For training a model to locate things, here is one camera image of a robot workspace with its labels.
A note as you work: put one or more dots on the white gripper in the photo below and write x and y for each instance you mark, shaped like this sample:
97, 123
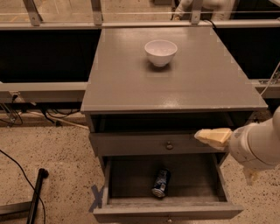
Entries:
241, 144

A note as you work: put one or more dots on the blue pepsi can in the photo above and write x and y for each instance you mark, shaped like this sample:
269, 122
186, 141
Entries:
160, 186

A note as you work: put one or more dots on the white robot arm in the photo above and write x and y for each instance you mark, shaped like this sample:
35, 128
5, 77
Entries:
255, 146

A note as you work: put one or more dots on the grey open middle drawer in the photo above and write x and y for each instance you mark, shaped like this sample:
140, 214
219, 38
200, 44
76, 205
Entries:
196, 190

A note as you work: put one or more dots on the round top drawer knob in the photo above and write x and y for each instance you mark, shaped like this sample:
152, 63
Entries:
169, 146

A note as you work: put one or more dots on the grey top drawer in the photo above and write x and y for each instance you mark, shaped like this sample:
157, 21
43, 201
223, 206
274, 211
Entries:
147, 134

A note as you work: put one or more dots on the grey wooden cabinet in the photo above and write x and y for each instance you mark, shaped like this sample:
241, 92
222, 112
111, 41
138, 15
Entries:
200, 56

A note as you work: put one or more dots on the white ceramic bowl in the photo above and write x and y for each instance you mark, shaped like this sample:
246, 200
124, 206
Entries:
160, 52

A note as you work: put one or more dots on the grey metal railing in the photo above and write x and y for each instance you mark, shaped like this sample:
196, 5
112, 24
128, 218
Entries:
98, 14

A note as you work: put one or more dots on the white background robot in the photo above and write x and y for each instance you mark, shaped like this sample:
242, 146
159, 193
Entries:
216, 10

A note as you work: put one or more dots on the black metal stand leg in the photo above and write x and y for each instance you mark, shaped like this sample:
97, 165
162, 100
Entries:
26, 209

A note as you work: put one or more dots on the grey lower rail beam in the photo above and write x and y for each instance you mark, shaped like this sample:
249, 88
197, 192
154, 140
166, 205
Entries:
43, 92

